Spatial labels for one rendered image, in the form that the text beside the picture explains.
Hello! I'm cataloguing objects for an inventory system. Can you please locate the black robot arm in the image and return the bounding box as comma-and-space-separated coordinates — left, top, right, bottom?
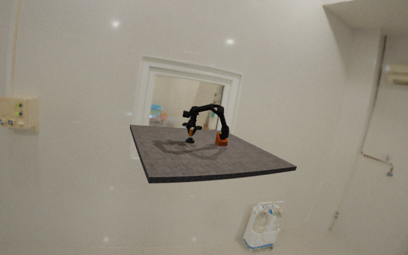
183, 104, 230, 140

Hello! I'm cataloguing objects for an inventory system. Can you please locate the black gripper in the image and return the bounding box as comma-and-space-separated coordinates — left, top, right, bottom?
182, 119, 202, 135

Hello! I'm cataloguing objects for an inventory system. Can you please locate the black round pedestal with silver shaft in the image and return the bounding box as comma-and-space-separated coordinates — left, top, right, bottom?
186, 136, 195, 143

